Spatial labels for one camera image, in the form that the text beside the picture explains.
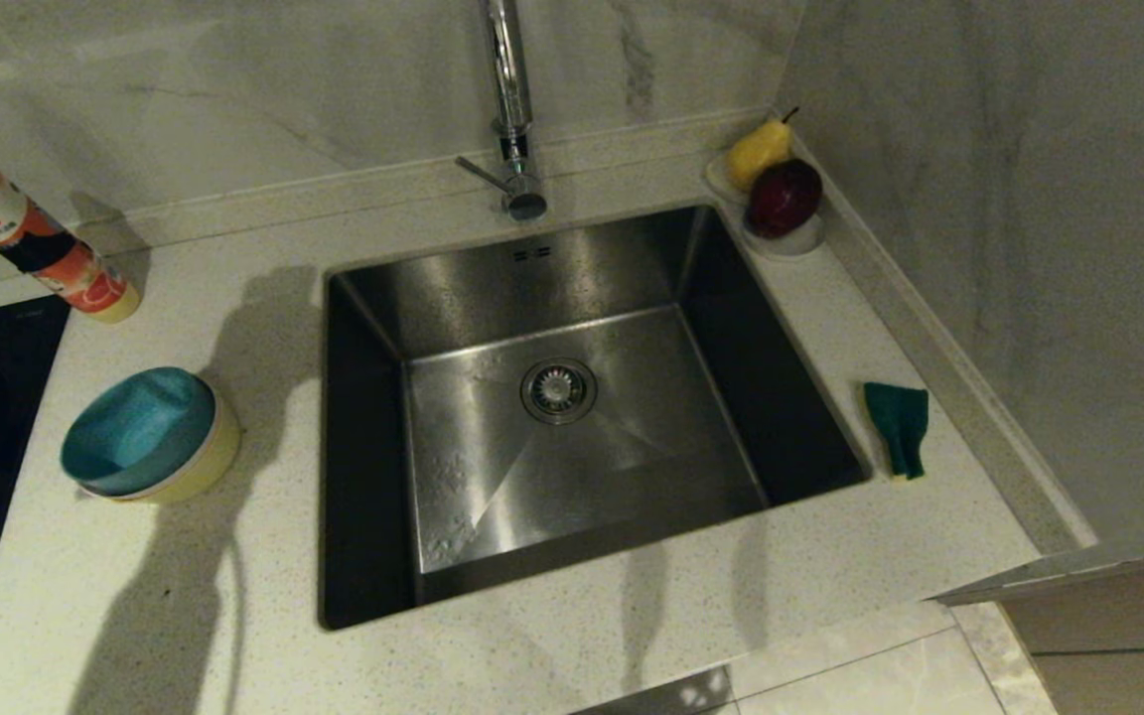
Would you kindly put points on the yellow plastic bowl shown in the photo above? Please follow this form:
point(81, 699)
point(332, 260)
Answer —
point(219, 457)

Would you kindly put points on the orange white dish soap bottle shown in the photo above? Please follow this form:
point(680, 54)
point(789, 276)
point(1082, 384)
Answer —
point(26, 233)

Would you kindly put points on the green yellow sponge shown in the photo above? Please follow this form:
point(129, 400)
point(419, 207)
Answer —
point(898, 417)

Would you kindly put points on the dark red apple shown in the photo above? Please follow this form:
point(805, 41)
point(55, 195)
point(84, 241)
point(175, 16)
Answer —
point(783, 197)

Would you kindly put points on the round metal drain strainer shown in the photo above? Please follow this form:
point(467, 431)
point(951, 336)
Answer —
point(559, 390)

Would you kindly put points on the chrome faucet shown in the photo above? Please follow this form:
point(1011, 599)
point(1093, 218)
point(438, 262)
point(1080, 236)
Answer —
point(511, 89)

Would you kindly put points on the stainless steel sink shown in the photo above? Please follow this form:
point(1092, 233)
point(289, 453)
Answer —
point(632, 477)

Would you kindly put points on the yellow pear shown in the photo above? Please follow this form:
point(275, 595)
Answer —
point(757, 154)

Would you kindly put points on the pink plastic bowl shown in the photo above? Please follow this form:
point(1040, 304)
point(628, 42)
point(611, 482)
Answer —
point(135, 495)

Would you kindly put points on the blue plastic bowl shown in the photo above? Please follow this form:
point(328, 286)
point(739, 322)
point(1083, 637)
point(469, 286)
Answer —
point(135, 427)

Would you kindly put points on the small white dish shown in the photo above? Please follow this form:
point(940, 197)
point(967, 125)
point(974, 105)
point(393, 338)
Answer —
point(792, 246)
point(716, 179)

